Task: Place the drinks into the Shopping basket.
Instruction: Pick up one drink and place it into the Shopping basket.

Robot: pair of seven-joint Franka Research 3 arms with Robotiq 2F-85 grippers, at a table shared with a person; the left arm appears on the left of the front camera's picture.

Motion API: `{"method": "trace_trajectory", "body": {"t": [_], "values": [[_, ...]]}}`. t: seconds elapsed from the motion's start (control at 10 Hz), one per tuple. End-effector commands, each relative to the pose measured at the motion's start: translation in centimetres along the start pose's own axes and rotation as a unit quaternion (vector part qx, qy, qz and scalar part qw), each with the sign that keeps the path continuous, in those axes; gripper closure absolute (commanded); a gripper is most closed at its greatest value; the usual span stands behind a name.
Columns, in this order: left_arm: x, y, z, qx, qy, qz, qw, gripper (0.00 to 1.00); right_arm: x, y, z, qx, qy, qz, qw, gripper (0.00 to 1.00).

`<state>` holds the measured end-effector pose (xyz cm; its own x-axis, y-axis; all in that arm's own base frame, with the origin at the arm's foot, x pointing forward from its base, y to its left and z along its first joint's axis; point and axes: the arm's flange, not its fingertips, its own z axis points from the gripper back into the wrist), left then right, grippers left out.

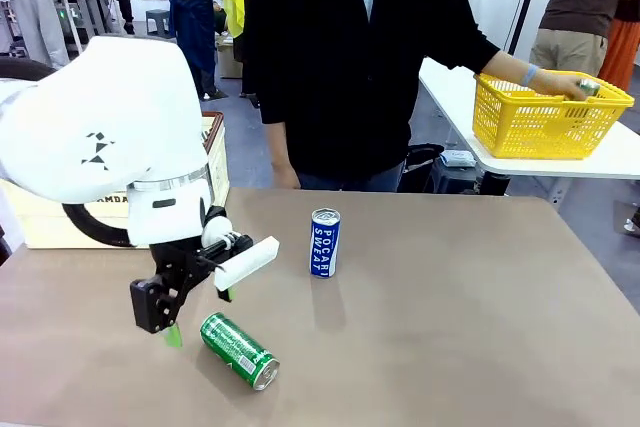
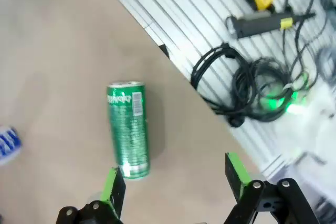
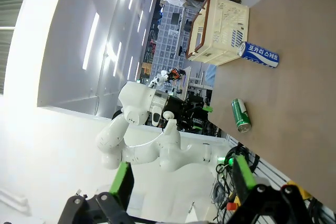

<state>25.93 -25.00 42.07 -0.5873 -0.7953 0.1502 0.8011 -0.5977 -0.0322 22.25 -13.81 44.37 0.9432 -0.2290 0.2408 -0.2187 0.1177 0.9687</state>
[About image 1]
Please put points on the yellow plastic shopping basket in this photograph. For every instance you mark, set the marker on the yellow plastic shopping basket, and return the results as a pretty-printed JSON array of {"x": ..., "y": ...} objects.
[{"x": 525, "y": 127}]

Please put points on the person's right hand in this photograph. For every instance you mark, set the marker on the person's right hand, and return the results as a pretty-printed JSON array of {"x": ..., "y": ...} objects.
[{"x": 286, "y": 176}]

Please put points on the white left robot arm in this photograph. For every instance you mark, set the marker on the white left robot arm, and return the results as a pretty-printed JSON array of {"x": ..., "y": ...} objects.
[{"x": 100, "y": 112}]

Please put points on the person's right forearm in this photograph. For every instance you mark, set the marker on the person's right forearm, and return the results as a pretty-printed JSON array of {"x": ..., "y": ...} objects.
[{"x": 277, "y": 144}]

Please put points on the blue Pocari Sweat can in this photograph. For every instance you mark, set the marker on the blue Pocari Sweat can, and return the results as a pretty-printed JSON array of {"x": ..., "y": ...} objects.
[{"x": 325, "y": 247}]

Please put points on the person's left hand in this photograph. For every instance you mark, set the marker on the person's left hand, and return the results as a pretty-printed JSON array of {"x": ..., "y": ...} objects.
[{"x": 562, "y": 83}]

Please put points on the cream folding basket brown rim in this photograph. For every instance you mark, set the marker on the cream folding basket brown rim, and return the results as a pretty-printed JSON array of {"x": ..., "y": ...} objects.
[{"x": 40, "y": 222}]

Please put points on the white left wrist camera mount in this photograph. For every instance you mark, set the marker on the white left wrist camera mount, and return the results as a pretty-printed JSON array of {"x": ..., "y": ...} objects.
[{"x": 247, "y": 262}]

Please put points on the grey workshop desk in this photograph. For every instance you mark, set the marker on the grey workshop desk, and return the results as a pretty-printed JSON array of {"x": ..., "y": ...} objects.
[{"x": 90, "y": 12}]

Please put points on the person in black cardigan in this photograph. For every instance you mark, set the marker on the person in black cardigan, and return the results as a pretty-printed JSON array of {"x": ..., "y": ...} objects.
[{"x": 340, "y": 72}]

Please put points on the person in orange skirt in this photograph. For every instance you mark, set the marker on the person in orange skirt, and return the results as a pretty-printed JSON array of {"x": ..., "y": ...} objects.
[{"x": 622, "y": 47}]

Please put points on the blue white wipes pack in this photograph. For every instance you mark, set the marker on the blue white wipes pack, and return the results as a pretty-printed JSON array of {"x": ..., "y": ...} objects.
[{"x": 457, "y": 158}]

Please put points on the grey plastic stool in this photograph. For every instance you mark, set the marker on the grey plastic stool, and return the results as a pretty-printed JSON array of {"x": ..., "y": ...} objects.
[{"x": 159, "y": 22}]

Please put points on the black tripod stand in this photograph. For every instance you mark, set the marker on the black tripod stand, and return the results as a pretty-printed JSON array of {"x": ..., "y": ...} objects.
[{"x": 525, "y": 2}]

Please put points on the person in grey trousers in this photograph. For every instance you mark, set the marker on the person in grey trousers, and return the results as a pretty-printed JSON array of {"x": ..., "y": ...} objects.
[{"x": 35, "y": 12}]

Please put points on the mannequin with navy apron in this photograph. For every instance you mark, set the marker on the mannequin with navy apron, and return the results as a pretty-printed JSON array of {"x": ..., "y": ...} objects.
[{"x": 192, "y": 22}]

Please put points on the light blue wrist watch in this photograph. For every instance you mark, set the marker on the light blue wrist watch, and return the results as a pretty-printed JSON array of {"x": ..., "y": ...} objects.
[{"x": 531, "y": 75}]

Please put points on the person's left forearm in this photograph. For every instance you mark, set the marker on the person's left forearm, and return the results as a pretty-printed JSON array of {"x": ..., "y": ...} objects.
[{"x": 505, "y": 67}]

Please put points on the brown cardboard box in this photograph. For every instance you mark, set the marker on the brown cardboard box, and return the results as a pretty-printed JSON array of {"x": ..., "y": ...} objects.
[{"x": 227, "y": 62}]

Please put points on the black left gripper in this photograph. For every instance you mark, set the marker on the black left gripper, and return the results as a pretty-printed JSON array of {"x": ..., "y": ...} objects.
[{"x": 175, "y": 259}]

